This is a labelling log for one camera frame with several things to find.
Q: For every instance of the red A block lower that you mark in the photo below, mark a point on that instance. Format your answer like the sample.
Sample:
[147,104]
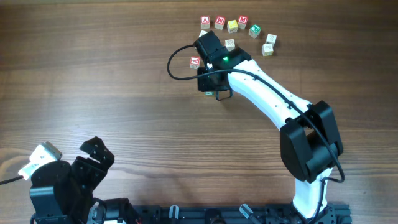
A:
[195,62]

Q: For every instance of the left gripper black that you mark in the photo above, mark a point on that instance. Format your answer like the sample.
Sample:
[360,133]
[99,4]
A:
[96,173]

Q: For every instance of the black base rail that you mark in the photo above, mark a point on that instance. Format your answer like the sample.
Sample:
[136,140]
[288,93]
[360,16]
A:
[217,214]

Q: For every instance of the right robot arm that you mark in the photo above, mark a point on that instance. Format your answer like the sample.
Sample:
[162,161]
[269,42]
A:
[310,143]

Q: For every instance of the red M block right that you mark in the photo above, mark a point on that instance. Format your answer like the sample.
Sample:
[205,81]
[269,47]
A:
[242,21]

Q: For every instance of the red A block top-left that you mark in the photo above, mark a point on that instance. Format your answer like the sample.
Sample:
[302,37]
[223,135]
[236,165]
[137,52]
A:
[205,22]

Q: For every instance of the yellow top block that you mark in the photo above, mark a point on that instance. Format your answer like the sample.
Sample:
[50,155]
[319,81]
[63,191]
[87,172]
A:
[232,26]

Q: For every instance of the yellow sided block right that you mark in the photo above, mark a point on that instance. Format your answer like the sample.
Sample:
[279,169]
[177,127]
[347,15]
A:
[267,49]

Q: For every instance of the green letter block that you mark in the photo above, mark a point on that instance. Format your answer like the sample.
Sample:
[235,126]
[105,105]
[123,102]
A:
[254,31]

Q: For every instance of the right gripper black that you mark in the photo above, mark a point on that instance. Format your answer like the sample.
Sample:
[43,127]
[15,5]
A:
[203,86]

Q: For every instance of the red M block tilted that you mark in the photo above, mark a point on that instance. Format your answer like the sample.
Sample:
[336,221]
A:
[219,22]

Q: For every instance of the plain block far right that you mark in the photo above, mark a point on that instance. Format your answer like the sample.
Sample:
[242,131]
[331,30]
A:
[271,39]

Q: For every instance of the brown picture block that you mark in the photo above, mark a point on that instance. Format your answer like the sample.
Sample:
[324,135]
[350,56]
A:
[229,44]

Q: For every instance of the blue sided block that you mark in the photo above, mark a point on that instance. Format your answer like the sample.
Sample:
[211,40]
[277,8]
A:
[202,33]

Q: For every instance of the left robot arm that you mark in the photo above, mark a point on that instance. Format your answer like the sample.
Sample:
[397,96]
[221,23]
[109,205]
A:
[62,192]

